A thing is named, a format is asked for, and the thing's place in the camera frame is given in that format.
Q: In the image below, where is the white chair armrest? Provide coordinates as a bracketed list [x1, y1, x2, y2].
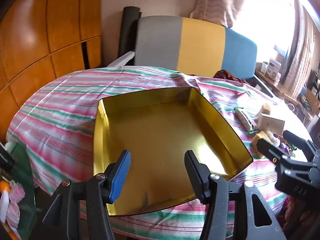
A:
[107, 51, 135, 68]

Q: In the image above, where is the wooden cabinet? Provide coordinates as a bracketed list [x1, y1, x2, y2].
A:
[0, 0, 103, 143]

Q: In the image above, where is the black box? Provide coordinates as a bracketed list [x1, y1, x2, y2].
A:
[0, 145, 14, 171]

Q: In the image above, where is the person's red clothing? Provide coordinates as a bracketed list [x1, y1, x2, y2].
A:
[277, 196, 320, 240]

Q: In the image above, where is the dark red cloth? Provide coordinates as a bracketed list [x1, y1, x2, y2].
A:
[212, 70, 250, 84]

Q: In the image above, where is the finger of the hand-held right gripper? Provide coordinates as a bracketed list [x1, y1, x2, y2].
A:
[256, 137, 317, 171]
[282, 130, 313, 153]

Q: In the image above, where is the striped tablecloth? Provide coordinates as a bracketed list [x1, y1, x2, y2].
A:
[5, 66, 313, 238]

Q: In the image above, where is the green side table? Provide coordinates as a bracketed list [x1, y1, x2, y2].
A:
[0, 142, 37, 240]

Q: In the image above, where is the white bottle orange cap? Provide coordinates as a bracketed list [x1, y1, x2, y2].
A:
[0, 181, 11, 223]

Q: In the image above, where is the pink hanging cloth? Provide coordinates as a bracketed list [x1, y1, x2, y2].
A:
[189, 0, 248, 28]

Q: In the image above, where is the striped curtain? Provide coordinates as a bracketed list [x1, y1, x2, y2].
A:
[277, 0, 318, 100]

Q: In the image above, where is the clear snack bar packet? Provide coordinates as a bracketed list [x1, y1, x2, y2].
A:
[234, 107, 260, 134]

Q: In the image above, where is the grey yellow blue chair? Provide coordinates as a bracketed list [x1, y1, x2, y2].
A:
[134, 16, 258, 79]

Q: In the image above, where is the small yellow sponge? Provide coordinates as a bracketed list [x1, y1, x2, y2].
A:
[251, 131, 269, 159]

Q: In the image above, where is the black rolled mat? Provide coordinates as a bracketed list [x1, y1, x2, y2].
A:
[118, 6, 142, 59]

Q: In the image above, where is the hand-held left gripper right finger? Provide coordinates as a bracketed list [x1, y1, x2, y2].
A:
[184, 150, 287, 240]

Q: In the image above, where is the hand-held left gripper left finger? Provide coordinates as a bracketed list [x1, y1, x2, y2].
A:
[42, 150, 132, 240]

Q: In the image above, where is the beige paper box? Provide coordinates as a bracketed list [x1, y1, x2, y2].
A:
[257, 112, 285, 135]

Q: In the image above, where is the white fluffy cloth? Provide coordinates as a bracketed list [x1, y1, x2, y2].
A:
[266, 131, 282, 147]

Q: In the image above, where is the brown cardboard box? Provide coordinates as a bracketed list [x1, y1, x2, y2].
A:
[300, 87, 320, 117]

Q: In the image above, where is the wooden desk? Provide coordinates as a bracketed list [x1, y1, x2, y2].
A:
[255, 70, 320, 130]

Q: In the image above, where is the gold tin box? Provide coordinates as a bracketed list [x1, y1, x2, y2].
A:
[93, 86, 253, 217]

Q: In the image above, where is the white cardboard box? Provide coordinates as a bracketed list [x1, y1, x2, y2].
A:
[265, 58, 282, 77]

